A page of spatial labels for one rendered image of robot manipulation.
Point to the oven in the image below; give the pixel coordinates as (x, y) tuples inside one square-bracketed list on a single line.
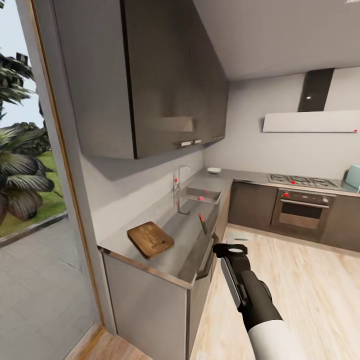
[(302, 211)]

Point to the drop in sink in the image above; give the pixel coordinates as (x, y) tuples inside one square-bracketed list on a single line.
[(211, 189)]

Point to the burner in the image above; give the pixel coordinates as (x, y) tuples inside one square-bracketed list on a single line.
[(304, 181)]

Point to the fixed window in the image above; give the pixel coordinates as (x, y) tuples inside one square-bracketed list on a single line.
[(49, 306)]

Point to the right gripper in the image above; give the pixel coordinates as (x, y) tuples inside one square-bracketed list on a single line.
[(220, 248)]

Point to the cutting board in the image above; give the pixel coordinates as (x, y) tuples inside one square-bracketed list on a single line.
[(150, 239)]

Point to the parer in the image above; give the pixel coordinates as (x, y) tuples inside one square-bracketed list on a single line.
[(203, 223)]

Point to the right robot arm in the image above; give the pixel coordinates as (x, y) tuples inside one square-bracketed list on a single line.
[(268, 333)]

